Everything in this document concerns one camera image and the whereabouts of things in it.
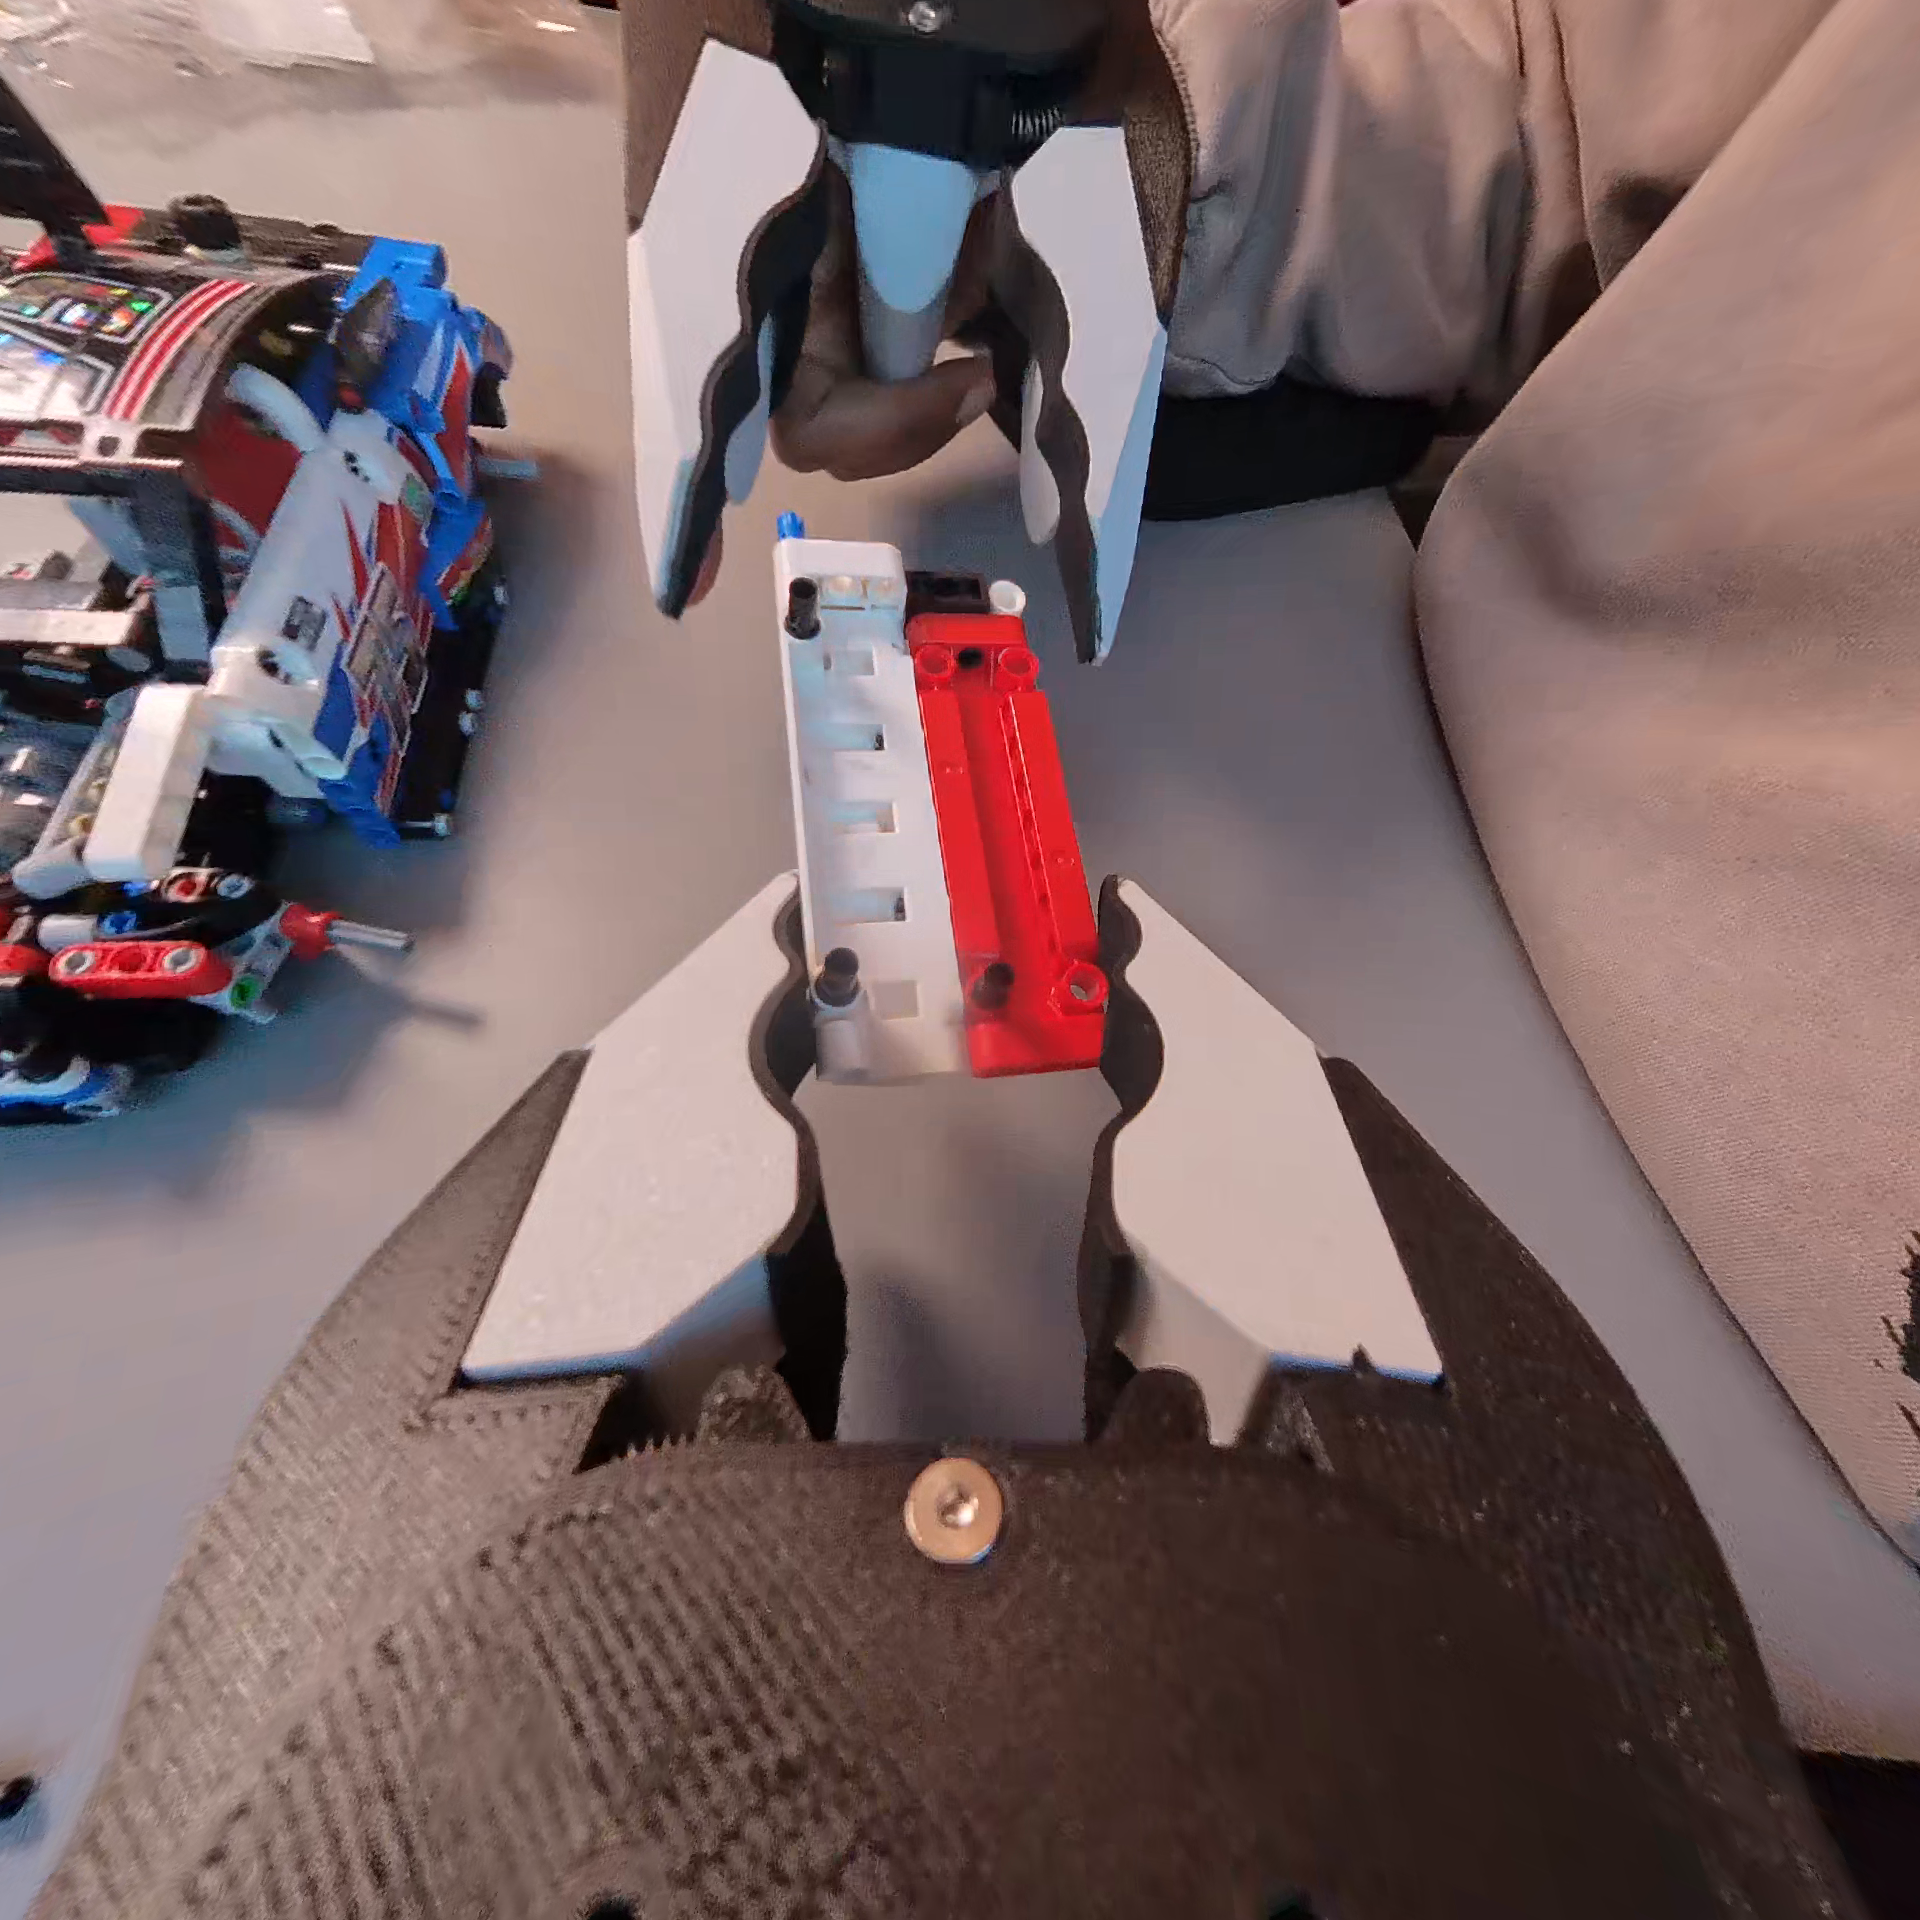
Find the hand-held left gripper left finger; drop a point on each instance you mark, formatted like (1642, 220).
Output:
(645, 1200)

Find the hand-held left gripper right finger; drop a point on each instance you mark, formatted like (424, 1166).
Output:
(1260, 1200)

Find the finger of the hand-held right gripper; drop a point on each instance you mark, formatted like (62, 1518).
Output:
(1112, 389)
(689, 302)

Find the white red lego assembly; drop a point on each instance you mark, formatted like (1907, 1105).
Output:
(932, 841)

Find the person's right forearm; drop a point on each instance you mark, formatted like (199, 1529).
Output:
(1349, 195)

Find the blue white lego race car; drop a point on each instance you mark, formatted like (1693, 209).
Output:
(225, 598)

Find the person's right hand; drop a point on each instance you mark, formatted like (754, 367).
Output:
(883, 420)

